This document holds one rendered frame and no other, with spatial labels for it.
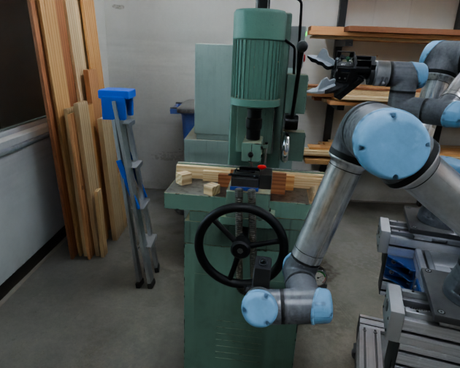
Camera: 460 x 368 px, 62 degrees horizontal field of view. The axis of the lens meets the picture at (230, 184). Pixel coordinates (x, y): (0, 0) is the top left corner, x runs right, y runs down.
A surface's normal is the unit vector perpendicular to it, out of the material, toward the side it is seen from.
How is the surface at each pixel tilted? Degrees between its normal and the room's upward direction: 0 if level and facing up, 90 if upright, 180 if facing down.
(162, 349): 0
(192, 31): 90
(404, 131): 88
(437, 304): 0
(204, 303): 90
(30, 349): 0
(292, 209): 90
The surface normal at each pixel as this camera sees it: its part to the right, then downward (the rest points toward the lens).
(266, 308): -0.08, -0.20
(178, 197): -0.12, 0.32
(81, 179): 1.00, 0.02
